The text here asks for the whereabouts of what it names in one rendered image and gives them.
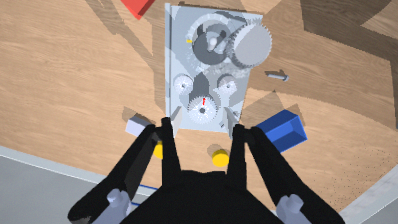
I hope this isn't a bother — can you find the yellow short cylinder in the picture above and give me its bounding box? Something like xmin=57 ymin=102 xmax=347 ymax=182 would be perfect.
xmin=154 ymin=141 xmax=162 ymax=158
xmin=212 ymin=150 xmax=229 ymax=167

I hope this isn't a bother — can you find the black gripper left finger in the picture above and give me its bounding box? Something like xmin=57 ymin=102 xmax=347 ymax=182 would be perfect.
xmin=67 ymin=106 xmax=190 ymax=224

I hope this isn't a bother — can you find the red rectangular block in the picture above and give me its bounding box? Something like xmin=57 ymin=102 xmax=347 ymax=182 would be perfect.
xmin=121 ymin=0 xmax=155 ymax=20

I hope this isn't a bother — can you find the blue open box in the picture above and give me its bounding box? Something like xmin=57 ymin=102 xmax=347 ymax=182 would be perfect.
xmin=256 ymin=109 xmax=308 ymax=153

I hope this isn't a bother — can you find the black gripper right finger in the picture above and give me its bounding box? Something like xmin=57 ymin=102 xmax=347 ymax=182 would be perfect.
xmin=219 ymin=107 xmax=345 ymax=224

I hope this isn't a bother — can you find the silver gear with red arrow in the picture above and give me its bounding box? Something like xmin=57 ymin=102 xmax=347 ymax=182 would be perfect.
xmin=187 ymin=94 xmax=218 ymax=124

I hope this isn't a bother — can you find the small grey block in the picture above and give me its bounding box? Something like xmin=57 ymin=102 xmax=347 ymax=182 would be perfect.
xmin=125 ymin=116 xmax=151 ymax=137

